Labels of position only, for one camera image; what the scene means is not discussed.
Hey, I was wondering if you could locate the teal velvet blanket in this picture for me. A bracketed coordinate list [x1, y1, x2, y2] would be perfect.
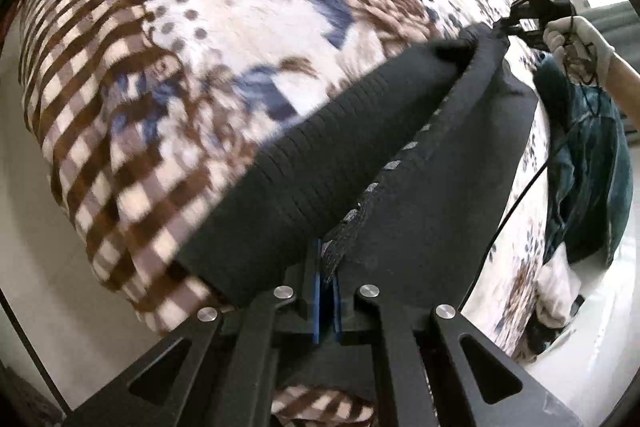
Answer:
[534, 55, 634, 267]

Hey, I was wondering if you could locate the dark grey knitted garment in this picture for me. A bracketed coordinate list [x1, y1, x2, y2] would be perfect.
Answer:
[174, 22, 539, 403]

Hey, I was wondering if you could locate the black cable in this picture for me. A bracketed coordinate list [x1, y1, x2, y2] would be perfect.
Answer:
[459, 0, 601, 308]

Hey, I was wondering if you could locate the bare right forearm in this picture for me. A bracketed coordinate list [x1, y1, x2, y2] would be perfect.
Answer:
[604, 53, 640, 129]

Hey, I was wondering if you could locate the white gloved right hand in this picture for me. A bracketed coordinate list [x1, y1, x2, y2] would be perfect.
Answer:
[542, 16, 615, 88]

